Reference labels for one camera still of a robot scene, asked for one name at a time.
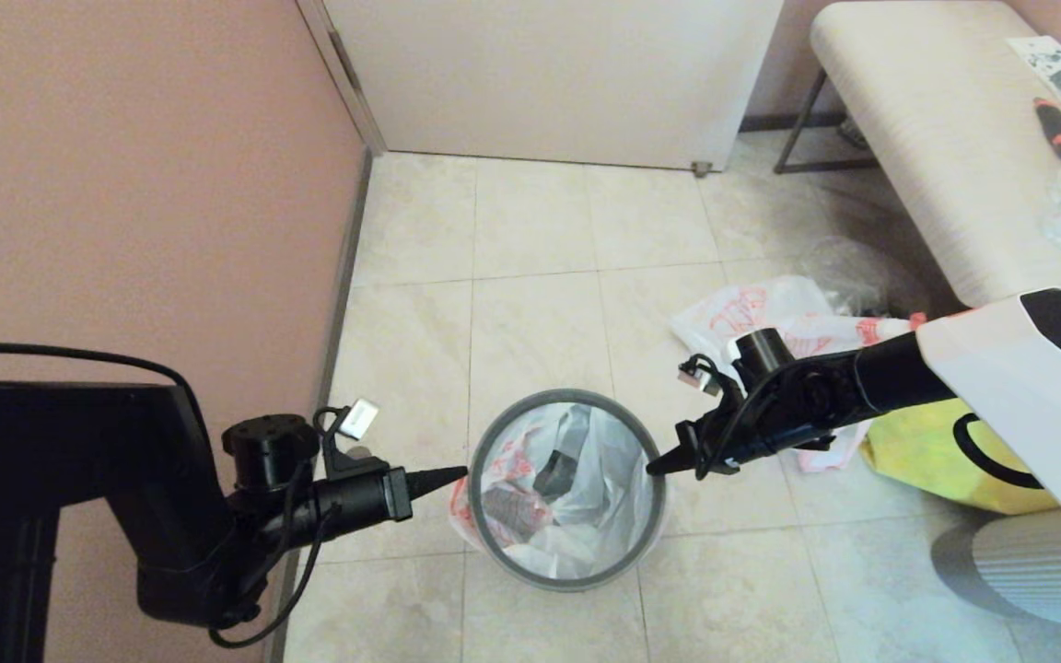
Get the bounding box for grey bin rim ring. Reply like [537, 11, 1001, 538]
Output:
[469, 389, 665, 592]

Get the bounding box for used white red plastic bag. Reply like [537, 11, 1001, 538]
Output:
[673, 274, 927, 474]

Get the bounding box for white red-print plastic bag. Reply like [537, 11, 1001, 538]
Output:
[448, 401, 670, 581]

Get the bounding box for black round trash bin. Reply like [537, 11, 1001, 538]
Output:
[530, 447, 587, 498]

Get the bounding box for yellow fabric bag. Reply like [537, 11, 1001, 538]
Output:
[862, 398, 1061, 515]

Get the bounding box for clear plastic bag dark contents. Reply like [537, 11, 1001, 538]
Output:
[807, 238, 932, 319]

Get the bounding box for white wood bench metal legs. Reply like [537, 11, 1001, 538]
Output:
[775, 0, 1061, 307]

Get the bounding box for white door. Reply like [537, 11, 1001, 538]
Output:
[323, 0, 785, 174]

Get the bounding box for orange black hand tool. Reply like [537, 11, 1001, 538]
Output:
[1034, 97, 1061, 162]

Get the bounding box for black white printed paper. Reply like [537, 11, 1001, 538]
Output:
[1007, 35, 1061, 111]

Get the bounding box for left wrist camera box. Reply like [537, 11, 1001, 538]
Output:
[339, 398, 379, 441]

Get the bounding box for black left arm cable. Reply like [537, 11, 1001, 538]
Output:
[0, 343, 347, 648]

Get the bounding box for grey door frame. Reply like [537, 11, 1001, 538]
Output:
[298, 0, 389, 157]

